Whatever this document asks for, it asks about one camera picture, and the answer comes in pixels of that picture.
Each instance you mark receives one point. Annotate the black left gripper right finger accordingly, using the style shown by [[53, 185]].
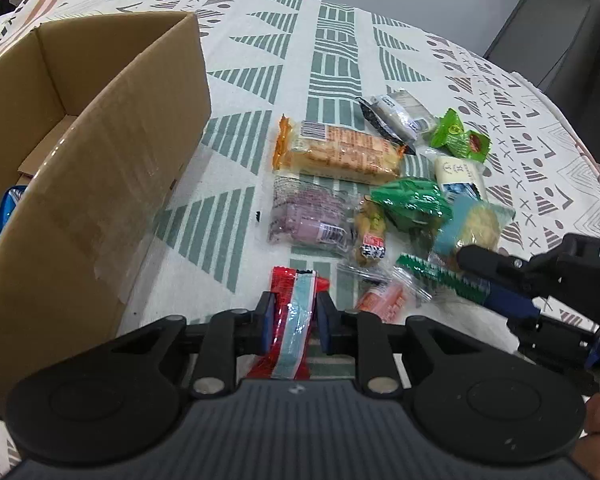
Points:
[[366, 339]]

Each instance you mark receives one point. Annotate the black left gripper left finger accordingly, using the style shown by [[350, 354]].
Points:
[[219, 343]]

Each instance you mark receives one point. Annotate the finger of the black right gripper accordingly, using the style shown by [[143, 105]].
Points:
[[501, 277]]

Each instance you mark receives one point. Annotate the red and blue snack packet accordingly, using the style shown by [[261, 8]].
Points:
[[295, 292]]

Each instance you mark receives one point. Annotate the dark green plum snack packet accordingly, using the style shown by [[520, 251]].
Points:
[[413, 204]]

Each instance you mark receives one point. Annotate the light green red-dot snack packet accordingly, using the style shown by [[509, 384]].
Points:
[[452, 135]]

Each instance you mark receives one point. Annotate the orange bread snack packet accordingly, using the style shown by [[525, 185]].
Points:
[[336, 152]]

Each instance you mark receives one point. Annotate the black and white snack packet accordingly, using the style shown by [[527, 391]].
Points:
[[398, 117]]

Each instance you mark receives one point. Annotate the orange sausage snack packet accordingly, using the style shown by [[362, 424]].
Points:
[[389, 301]]

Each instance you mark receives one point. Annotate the green striped snack packet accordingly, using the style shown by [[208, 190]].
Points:
[[425, 277]]

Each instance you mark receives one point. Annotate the blue cookie snack packet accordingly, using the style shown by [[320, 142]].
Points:
[[473, 222]]

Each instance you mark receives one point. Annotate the white cream snack packet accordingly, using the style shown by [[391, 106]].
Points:
[[459, 176]]

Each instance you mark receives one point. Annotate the purple snack packet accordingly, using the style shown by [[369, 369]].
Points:
[[309, 214]]

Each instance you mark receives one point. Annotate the brown cardboard box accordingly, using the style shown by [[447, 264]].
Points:
[[112, 108]]

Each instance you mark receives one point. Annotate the blue packet inside box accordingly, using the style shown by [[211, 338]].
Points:
[[9, 202]]

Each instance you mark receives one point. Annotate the patterned bed cover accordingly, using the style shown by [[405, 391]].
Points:
[[470, 405]]

